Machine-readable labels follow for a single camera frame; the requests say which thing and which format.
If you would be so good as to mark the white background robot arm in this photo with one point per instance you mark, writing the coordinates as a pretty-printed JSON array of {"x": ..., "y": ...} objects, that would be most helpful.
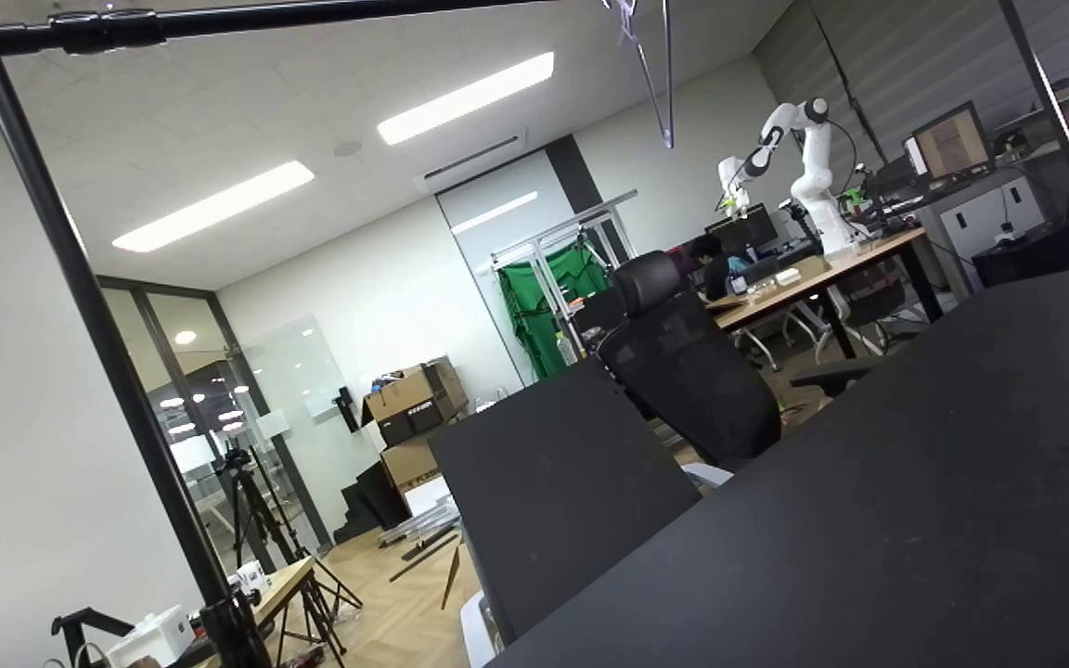
[{"x": 818, "y": 172}]

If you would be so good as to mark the green cloth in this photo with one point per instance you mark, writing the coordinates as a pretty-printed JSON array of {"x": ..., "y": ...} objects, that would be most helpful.
[{"x": 534, "y": 318}]

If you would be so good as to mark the metal clothes rack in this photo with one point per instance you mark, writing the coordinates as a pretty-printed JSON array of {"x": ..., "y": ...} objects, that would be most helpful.
[{"x": 556, "y": 224}]

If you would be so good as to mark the large cardboard box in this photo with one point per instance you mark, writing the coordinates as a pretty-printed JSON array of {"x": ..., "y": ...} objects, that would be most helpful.
[{"x": 406, "y": 396}]

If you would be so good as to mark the black standing board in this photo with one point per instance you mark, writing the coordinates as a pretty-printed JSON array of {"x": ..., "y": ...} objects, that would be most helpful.
[{"x": 556, "y": 495}]

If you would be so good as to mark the black mesh office chair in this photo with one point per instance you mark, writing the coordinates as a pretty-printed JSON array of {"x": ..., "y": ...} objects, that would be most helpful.
[{"x": 696, "y": 372}]

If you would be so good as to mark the small cardboard box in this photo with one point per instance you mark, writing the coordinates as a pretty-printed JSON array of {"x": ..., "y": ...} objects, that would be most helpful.
[{"x": 408, "y": 466}]

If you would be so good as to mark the ceiling air vent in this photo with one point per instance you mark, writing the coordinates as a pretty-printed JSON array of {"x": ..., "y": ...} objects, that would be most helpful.
[{"x": 470, "y": 156}]

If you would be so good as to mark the black desk monitor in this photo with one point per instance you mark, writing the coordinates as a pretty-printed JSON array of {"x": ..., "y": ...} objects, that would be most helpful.
[{"x": 745, "y": 230}]

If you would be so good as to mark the black floor bag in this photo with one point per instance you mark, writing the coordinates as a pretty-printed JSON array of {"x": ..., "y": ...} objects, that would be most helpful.
[{"x": 373, "y": 503}]

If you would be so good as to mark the rectangular ceiling light panel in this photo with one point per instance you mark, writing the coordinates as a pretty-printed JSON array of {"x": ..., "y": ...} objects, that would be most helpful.
[
  {"x": 211, "y": 208},
  {"x": 464, "y": 96}
]

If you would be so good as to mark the wooden desk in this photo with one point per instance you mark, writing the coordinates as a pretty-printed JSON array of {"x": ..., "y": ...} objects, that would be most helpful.
[{"x": 834, "y": 264}]

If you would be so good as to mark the wooden folding stand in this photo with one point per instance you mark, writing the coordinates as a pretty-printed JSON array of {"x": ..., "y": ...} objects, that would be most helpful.
[{"x": 286, "y": 586}]

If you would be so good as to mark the lit computer monitor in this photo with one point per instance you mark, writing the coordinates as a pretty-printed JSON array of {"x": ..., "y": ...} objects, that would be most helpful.
[{"x": 950, "y": 143}]

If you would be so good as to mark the white drawer cabinet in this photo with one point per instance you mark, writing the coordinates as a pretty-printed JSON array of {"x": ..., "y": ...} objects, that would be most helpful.
[{"x": 993, "y": 215}]

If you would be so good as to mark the black rack upright pole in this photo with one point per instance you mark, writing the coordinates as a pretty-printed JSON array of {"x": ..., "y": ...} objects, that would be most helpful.
[
  {"x": 1054, "y": 114},
  {"x": 68, "y": 246}
]

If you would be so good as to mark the white device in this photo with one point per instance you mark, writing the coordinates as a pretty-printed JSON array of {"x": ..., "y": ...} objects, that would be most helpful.
[{"x": 156, "y": 634}]

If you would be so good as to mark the black horizontal rack bar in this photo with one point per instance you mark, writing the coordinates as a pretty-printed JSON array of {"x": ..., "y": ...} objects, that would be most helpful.
[{"x": 114, "y": 26}]

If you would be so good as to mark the black low stand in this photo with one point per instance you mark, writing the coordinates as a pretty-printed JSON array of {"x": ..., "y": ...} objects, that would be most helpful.
[{"x": 76, "y": 624}]

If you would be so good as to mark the wall whiteboard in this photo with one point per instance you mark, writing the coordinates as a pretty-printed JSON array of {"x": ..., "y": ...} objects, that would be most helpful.
[{"x": 299, "y": 372}]

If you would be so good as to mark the black camera tripod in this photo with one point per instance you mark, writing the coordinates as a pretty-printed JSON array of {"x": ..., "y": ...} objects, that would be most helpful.
[{"x": 243, "y": 495}]

